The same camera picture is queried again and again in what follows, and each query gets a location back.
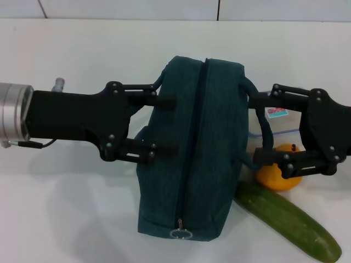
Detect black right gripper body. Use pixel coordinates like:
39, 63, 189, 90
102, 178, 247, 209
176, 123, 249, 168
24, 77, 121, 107
299, 88, 351, 176

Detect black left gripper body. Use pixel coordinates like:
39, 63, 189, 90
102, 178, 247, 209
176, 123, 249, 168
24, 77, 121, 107
27, 81, 131, 163

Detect clear plastic food container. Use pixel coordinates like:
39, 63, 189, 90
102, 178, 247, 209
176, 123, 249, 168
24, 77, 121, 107
247, 90, 303, 151

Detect orange pear fruit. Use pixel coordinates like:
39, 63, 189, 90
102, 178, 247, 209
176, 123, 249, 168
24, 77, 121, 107
254, 144, 304, 192

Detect dark teal fabric bag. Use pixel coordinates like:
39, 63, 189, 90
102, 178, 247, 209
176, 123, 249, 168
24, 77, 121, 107
131, 55, 275, 242

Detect long green cucumber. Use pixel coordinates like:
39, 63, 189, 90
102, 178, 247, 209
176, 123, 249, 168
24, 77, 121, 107
234, 179, 343, 263

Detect small silver connector plug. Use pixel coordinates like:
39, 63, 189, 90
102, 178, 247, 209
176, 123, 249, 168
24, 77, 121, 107
51, 77, 67, 93

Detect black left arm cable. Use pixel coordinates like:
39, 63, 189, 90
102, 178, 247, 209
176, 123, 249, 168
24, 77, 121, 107
7, 138, 58, 150

